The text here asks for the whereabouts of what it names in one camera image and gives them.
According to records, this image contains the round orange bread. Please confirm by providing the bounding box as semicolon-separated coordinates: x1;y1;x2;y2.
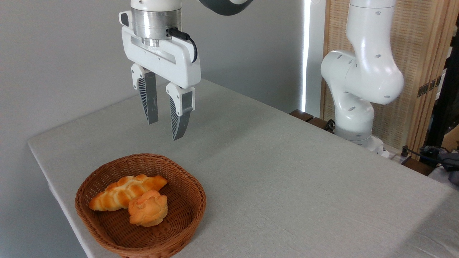
128;190;168;228

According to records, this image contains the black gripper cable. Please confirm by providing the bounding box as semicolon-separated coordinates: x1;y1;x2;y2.
168;28;198;63

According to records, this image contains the dark metal screen hinge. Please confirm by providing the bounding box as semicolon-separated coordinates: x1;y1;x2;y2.
417;76;442;98

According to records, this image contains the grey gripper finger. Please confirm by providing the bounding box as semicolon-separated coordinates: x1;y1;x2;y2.
131;63;159;125
166;82;196;141

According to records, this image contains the black power adapter with cables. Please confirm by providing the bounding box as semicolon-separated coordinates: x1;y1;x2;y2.
400;145;459;172

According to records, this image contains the dark wooden table slat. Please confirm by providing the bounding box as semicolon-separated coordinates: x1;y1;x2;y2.
289;109;314;122

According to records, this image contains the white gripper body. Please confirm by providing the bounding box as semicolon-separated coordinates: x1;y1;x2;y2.
121;27;202;89

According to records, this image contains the bamboo folding screen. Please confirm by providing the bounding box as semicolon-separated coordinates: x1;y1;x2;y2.
320;0;459;154

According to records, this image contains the black metal stand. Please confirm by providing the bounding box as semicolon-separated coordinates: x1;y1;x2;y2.
425;14;459;147

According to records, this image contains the brown cardboard box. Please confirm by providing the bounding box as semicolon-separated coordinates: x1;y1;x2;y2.
441;125;459;152

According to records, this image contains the grey tablecloth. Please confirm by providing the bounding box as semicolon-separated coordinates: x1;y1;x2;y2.
28;79;459;258

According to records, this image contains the brown wicker basket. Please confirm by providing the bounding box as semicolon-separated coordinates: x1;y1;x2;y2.
75;153;207;258

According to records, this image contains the long braided bread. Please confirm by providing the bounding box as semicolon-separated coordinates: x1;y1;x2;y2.
89;174;168;211

